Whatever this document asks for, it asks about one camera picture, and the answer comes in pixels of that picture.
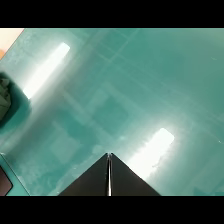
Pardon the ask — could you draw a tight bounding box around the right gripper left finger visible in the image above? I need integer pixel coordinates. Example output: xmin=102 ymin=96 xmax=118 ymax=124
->
xmin=58 ymin=152 xmax=110 ymax=197

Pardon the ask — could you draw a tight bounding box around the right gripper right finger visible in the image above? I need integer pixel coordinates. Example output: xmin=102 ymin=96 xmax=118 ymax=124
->
xmin=109 ymin=152 xmax=162 ymax=197

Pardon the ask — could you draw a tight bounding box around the olive green garment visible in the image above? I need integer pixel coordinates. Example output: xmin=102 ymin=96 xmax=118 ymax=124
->
xmin=0 ymin=75 xmax=13 ymax=118

